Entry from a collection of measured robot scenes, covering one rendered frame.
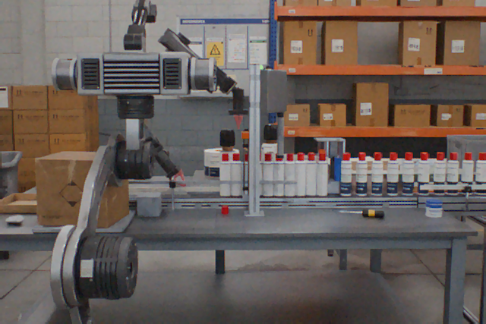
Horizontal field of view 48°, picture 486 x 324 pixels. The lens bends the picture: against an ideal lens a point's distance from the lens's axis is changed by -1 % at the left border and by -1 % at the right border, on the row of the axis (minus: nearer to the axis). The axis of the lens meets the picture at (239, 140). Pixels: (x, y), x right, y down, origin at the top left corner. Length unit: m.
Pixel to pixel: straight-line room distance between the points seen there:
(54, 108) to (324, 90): 3.30
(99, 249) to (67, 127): 4.31
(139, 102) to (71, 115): 3.90
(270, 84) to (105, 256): 1.15
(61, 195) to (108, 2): 5.22
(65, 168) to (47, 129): 3.69
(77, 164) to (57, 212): 0.22
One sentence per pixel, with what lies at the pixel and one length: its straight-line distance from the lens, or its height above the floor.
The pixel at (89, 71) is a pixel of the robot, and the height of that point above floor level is 1.46.
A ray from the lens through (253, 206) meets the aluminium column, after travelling 2.45.
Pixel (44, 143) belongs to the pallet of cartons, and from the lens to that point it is 5.94.
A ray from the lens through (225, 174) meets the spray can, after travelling 2.56.
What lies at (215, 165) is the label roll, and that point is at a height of 0.95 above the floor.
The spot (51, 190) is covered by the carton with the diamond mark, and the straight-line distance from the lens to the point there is 2.28.
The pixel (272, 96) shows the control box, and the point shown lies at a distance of 2.40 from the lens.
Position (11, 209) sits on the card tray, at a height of 0.85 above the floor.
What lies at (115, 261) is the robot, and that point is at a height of 0.93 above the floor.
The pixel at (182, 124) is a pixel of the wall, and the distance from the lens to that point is 7.07.
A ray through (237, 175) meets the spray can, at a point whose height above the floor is 0.98.
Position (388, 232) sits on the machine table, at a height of 0.83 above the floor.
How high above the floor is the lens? 1.42
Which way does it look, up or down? 6 degrees down
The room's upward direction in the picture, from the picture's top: straight up
